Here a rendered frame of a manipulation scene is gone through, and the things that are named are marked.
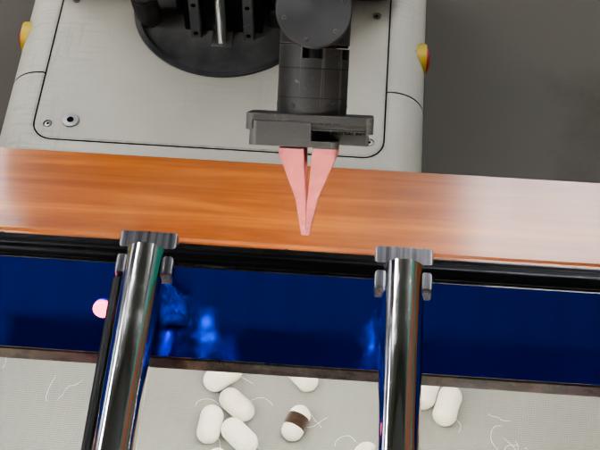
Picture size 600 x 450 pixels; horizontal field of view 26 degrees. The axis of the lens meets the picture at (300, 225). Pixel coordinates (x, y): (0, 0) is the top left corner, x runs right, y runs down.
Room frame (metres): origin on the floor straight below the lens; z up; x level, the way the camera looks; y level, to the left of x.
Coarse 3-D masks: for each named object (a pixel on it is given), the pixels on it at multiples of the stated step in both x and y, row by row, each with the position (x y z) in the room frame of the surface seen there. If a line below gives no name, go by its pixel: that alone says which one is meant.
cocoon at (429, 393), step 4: (424, 388) 0.50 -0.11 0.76; (428, 388) 0.50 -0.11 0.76; (432, 388) 0.50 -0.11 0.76; (436, 388) 0.50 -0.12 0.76; (424, 392) 0.50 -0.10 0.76; (428, 392) 0.50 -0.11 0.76; (432, 392) 0.50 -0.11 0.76; (436, 392) 0.50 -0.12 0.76; (424, 396) 0.49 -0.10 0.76; (428, 396) 0.49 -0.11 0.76; (432, 396) 0.50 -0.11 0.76; (436, 396) 0.50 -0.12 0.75; (424, 400) 0.49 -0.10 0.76; (428, 400) 0.49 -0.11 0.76; (432, 400) 0.49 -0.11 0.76; (424, 404) 0.49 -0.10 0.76; (428, 404) 0.49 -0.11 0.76; (432, 404) 0.49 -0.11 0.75; (424, 408) 0.49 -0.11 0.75; (428, 408) 0.49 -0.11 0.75
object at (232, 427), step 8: (224, 424) 0.47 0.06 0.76; (232, 424) 0.47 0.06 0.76; (240, 424) 0.47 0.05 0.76; (224, 432) 0.46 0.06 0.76; (232, 432) 0.46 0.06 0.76; (240, 432) 0.46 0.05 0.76; (248, 432) 0.46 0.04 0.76; (232, 440) 0.46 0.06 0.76; (240, 440) 0.46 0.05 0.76; (248, 440) 0.46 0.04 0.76; (256, 440) 0.46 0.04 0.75; (240, 448) 0.45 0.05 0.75; (248, 448) 0.45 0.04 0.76
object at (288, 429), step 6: (294, 408) 0.49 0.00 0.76; (300, 408) 0.49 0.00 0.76; (306, 408) 0.49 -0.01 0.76; (306, 414) 0.48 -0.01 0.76; (282, 426) 0.47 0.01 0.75; (288, 426) 0.47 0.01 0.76; (294, 426) 0.47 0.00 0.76; (282, 432) 0.47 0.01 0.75; (288, 432) 0.46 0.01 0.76; (294, 432) 0.46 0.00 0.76; (300, 432) 0.46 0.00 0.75; (288, 438) 0.46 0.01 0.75; (294, 438) 0.46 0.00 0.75
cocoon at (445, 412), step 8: (440, 392) 0.50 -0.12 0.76; (448, 392) 0.50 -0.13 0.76; (456, 392) 0.50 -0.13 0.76; (440, 400) 0.49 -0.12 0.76; (448, 400) 0.49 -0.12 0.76; (456, 400) 0.49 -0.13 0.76; (440, 408) 0.48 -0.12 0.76; (448, 408) 0.48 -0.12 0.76; (456, 408) 0.49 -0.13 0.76; (440, 416) 0.48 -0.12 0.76; (448, 416) 0.48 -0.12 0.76; (456, 416) 0.48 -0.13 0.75; (440, 424) 0.47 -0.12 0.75; (448, 424) 0.47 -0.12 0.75
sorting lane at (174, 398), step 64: (0, 384) 0.52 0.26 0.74; (64, 384) 0.52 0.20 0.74; (192, 384) 0.52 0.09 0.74; (256, 384) 0.52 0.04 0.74; (320, 384) 0.52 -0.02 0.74; (0, 448) 0.46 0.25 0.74; (64, 448) 0.46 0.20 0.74; (192, 448) 0.46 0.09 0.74; (256, 448) 0.46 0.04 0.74; (320, 448) 0.46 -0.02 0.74; (448, 448) 0.46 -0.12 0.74; (512, 448) 0.46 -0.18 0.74; (576, 448) 0.46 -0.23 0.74
